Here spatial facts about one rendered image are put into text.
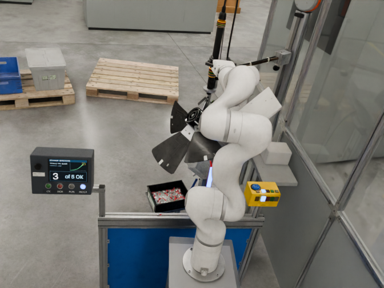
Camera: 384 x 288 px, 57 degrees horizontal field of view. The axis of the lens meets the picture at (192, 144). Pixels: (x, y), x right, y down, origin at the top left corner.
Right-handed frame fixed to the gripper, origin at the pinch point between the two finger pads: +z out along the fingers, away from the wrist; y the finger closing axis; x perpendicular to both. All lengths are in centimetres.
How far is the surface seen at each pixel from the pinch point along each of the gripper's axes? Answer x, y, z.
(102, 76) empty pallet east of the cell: -153, -80, 298
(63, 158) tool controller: -41, -69, -30
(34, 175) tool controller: -49, -81, -32
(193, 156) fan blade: -50, -6, -11
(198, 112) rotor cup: -38.7, -1.9, 16.4
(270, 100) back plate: -31, 41, 22
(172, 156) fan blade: -66, -14, 9
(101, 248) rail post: -103, -52, -28
